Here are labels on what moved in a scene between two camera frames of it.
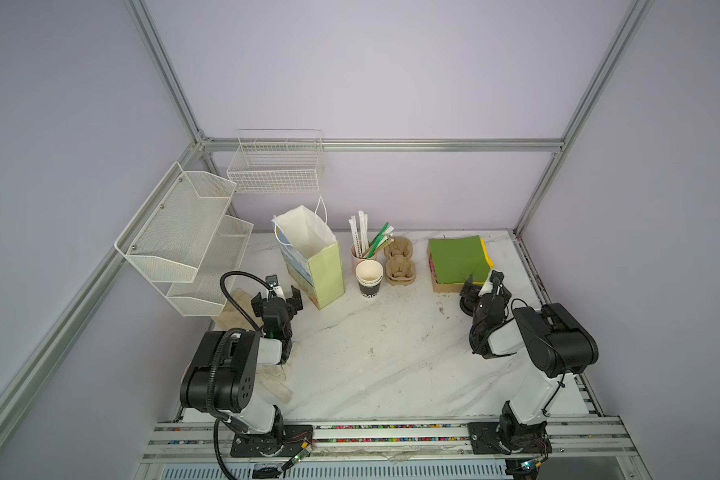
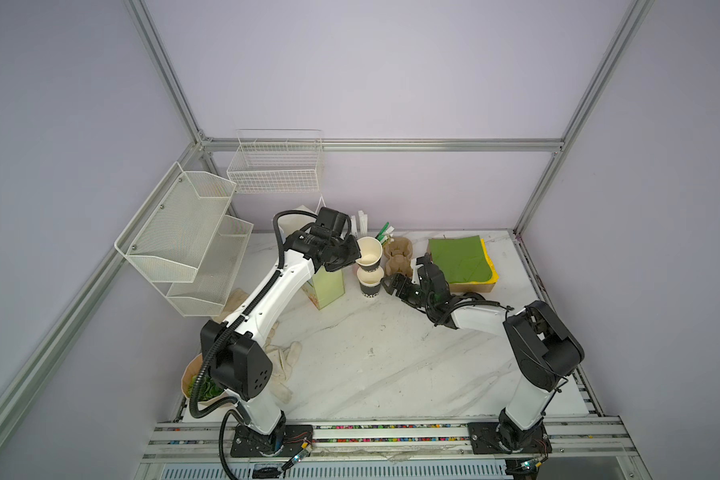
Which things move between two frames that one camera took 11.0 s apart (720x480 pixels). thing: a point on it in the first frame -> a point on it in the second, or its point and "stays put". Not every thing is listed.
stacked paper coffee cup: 369,278 stays put
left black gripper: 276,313 -> 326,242
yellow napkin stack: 489,260 stays put
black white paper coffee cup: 369,274 -> 371,252
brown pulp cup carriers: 400,267 stays put
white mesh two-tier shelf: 185,245 stays put
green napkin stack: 455,259 stays put
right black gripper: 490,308 -> 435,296
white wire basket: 276,161 stays put
